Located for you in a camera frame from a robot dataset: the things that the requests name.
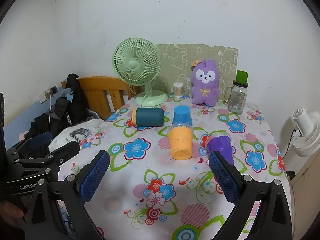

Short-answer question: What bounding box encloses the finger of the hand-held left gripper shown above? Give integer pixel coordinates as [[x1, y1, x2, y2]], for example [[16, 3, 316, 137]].
[[6, 132, 53, 159], [15, 141, 81, 174]]

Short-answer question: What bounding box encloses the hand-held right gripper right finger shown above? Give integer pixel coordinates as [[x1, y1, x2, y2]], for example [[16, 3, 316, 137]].
[[208, 150, 293, 240]]

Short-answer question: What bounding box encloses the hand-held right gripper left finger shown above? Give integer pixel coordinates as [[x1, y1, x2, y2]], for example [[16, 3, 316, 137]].
[[25, 150, 111, 240]]

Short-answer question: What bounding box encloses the purple cup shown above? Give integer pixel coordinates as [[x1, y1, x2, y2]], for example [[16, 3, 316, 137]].
[[206, 134, 235, 166]]

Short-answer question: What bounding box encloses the orange cup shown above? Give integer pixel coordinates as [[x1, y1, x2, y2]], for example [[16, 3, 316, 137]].
[[167, 124, 194, 160]]

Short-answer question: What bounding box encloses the blue cup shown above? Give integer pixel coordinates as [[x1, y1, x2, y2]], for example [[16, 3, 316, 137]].
[[173, 105, 193, 126]]

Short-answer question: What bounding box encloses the dark teal cup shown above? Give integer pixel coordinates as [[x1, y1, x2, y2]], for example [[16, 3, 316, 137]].
[[132, 107, 165, 127]]

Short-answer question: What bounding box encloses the person's left hand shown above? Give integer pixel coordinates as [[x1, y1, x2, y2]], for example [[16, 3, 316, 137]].
[[0, 200, 25, 228]]

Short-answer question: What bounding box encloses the white printed cloth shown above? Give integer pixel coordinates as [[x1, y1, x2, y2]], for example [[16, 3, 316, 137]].
[[49, 119, 105, 153]]

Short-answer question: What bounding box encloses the pile of dark clothes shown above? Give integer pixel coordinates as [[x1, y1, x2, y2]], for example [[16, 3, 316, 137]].
[[54, 73, 88, 130]]

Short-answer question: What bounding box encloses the wooden chair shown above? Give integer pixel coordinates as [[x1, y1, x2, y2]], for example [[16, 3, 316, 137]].
[[61, 76, 140, 120]]

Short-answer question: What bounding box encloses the glass mug with green lid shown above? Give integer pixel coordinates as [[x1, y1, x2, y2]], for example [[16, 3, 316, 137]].
[[224, 70, 249, 115]]

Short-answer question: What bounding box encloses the beige cabinet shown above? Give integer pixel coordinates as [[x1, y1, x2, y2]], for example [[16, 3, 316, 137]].
[[289, 155, 320, 240]]

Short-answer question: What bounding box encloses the white fan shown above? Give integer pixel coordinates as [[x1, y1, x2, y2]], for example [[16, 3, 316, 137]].
[[292, 107, 320, 157]]

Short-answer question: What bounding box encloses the purple plush toy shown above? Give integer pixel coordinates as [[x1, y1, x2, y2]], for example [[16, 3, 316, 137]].
[[190, 59, 225, 107]]

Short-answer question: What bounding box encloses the cotton swab jar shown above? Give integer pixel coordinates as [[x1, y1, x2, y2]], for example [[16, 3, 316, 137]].
[[173, 82, 185, 98]]

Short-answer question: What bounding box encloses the green desk fan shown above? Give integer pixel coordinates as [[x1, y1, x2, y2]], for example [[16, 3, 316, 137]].
[[112, 38, 169, 107]]

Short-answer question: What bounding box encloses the green printed board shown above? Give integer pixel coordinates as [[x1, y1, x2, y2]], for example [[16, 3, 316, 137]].
[[155, 43, 239, 98]]

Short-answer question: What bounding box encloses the white cable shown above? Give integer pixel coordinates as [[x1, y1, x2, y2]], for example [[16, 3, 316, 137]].
[[48, 92, 55, 133]]

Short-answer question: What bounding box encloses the wall socket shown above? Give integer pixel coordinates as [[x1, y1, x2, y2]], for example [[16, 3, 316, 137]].
[[44, 86, 57, 99]]

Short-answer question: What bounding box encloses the black fan cable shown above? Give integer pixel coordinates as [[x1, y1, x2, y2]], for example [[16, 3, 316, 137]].
[[283, 129, 299, 161]]

